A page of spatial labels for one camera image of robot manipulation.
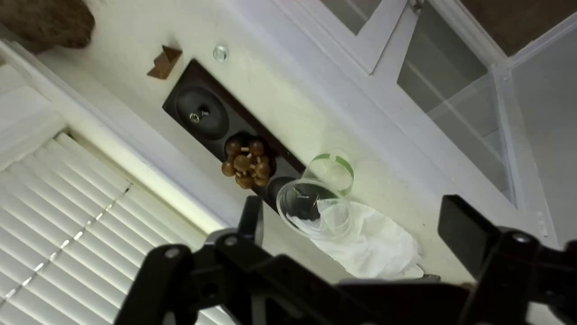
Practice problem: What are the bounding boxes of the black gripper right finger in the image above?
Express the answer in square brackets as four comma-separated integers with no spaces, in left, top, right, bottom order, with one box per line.
[438,195,577,325]

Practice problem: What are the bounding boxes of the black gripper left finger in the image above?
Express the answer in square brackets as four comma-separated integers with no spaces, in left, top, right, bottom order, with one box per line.
[113,195,339,325]

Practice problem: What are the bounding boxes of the white window blinds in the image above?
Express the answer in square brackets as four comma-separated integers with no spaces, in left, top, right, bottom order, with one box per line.
[0,128,236,325]

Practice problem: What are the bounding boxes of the white crumpled plastic bag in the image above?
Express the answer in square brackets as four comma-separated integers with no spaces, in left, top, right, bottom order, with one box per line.
[286,197,423,280]

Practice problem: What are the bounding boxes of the dark wooden tray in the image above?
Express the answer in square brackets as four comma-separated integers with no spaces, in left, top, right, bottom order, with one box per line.
[160,58,308,213]

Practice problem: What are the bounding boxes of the small wooden block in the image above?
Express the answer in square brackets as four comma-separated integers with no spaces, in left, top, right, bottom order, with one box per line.
[146,43,183,81]

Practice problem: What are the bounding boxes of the small clear glass bead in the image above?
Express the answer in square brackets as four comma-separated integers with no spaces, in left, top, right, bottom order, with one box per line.
[211,43,230,63]

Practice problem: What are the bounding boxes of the white glass-door cabinet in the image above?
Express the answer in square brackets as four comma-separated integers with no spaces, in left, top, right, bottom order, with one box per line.
[0,0,577,285]

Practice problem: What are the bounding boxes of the brown woven basket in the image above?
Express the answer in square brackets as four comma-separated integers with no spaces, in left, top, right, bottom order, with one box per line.
[0,0,97,52]

